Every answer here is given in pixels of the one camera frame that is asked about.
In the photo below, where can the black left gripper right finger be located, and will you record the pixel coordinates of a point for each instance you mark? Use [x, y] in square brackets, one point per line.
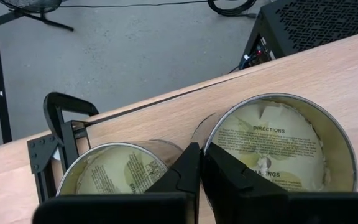
[228, 186]

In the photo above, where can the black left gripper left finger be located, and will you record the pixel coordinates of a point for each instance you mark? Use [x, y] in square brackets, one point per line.
[179, 186]

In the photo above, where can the candle tin with white label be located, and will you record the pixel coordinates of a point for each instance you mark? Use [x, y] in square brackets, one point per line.
[275, 140]

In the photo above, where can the striped metal candle tin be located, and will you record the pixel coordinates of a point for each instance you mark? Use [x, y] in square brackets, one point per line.
[113, 168]

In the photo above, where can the black computer case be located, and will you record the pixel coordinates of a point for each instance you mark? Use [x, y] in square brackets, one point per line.
[315, 21]

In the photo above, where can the black floor fan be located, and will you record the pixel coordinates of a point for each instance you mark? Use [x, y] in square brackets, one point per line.
[30, 4]

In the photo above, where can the black bolted corner bracket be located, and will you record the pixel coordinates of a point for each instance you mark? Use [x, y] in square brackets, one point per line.
[42, 152]

